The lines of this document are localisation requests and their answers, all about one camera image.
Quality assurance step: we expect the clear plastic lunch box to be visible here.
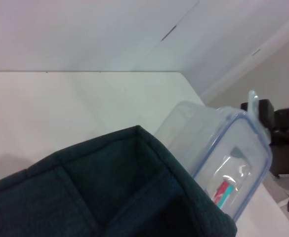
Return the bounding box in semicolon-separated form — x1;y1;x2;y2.
154;90;273;221

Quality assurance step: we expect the dark teal insulated lunch bag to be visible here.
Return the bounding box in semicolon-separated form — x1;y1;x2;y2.
0;125;238;237

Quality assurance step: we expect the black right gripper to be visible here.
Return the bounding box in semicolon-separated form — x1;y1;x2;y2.
241;98;289;176

